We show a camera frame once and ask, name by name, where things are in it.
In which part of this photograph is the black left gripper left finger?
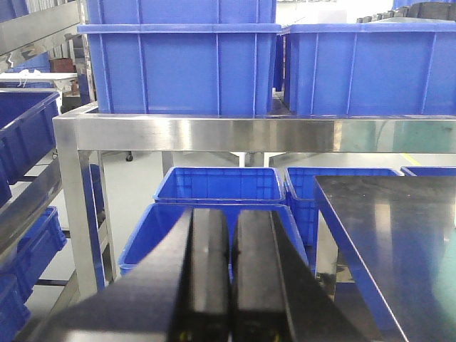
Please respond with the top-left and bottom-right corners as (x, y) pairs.
(35, 209), (229, 341)

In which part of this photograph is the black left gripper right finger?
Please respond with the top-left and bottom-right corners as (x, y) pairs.
(232, 210), (366, 341)

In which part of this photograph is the blue bin floor near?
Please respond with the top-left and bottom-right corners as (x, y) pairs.
(118, 203), (309, 276)

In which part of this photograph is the blue bin floor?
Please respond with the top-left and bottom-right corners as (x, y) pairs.
(284, 166), (402, 247)
(154, 167), (286, 204)
(118, 203), (309, 276)
(400, 166), (456, 177)

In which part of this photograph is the blue bin lower left rack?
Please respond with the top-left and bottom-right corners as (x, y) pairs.
(1, 207), (67, 302)

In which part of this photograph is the blue bin bottom left corner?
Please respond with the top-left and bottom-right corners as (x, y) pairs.
(1, 274), (31, 341)

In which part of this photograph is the blue bin floor far right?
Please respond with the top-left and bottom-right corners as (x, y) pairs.
(400, 166), (456, 177)

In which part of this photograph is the blue bin upper left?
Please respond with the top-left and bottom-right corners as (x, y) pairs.
(78, 24), (280, 118)

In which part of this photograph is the dark blue bin left rack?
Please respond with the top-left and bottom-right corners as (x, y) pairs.
(1, 90), (59, 205)

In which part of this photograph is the blue bin upper right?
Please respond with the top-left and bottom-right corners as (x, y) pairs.
(283, 21), (455, 118)

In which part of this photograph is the white background table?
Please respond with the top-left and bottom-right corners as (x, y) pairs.
(1, 69), (78, 87)

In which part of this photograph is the blue bin stacked top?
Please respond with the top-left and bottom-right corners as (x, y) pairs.
(86, 0), (276, 24)

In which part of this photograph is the steel side rack left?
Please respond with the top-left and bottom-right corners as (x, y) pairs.
(0, 0), (90, 342)

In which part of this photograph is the stainless steel shelf frame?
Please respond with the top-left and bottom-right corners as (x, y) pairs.
(53, 103), (455, 299)

